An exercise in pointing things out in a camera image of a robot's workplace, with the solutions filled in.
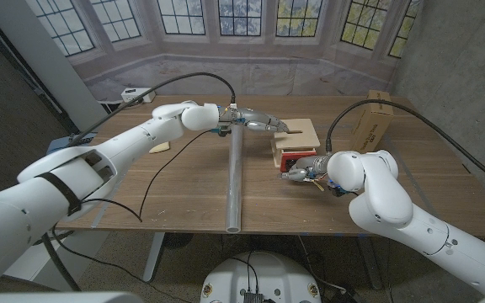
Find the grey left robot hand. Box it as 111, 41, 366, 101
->
219, 107, 290, 135

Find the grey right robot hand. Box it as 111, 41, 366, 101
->
279, 154, 332, 183

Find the wooden drawer red front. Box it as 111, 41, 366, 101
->
279, 151, 306, 173

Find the wooden box with slot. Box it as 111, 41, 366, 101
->
270, 118, 322, 169

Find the cardboard packing box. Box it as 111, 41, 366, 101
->
350, 89, 395, 153

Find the grey metal tube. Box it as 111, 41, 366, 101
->
225, 125, 244, 234

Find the printed window backdrop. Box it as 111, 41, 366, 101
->
25, 0, 423, 102

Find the grey table leg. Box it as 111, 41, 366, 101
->
358, 235, 382, 291

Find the white power strip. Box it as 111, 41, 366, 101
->
120, 87, 157, 104

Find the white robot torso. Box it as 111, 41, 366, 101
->
200, 251, 322, 303

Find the black round floor base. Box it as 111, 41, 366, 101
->
164, 232, 194, 250

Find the long black remote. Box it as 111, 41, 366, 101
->
68, 132, 97, 146

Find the white table leg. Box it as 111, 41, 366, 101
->
142, 231, 167, 283

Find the blue round stool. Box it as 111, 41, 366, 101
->
46, 132, 99, 156

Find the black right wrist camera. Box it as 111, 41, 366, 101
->
326, 180, 349, 198

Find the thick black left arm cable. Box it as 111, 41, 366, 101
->
66, 72, 237, 148

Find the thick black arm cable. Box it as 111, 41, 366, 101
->
66, 72, 237, 148
325, 98, 485, 194

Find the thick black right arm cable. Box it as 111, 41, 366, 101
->
325, 98, 485, 194

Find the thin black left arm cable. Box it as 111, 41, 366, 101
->
80, 129, 214, 223

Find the white floor cable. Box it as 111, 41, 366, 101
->
296, 235, 348, 295

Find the thin black floor cable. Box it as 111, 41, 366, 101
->
51, 233, 193, 303

